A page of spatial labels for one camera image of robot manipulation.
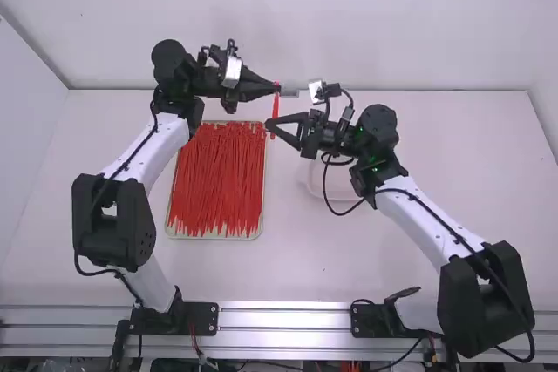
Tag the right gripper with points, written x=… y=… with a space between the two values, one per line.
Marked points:
x=322 y=134

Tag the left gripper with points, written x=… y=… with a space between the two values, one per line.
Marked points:
x=209 y=84

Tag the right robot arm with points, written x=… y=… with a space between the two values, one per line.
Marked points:
x=414 y=211

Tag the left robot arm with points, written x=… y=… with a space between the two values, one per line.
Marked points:
x=161 y=137

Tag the white dish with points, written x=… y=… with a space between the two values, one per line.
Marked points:
x=314 y=177

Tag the pale tray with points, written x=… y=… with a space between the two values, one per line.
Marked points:
x=171 y=232

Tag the silver rails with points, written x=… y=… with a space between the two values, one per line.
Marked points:
x=283 y=324

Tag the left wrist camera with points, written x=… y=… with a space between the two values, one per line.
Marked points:
x=231 y=72

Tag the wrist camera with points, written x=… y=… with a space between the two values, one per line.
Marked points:
x=317 y=91
x=231 y=72

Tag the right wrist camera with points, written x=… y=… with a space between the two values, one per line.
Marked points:
x=317 y=91

